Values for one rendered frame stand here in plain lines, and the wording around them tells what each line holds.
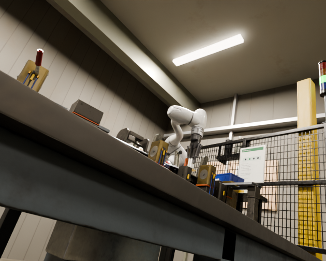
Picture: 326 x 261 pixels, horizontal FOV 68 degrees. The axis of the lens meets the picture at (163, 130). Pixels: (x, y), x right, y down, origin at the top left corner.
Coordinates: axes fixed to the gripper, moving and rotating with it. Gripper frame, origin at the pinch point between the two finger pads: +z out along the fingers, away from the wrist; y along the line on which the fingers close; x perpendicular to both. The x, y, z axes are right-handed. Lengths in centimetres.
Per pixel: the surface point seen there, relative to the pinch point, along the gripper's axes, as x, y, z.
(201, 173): -8.6, 18.7, 11.2
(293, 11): 103, 20, -238
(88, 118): -81, 21, 13
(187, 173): -20.5, 20.4, 15.3
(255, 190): 13.4, 40.4, 14.5
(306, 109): 58, 49, -61
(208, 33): 65, -86, -237
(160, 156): -41.9, 22.3, 14.3
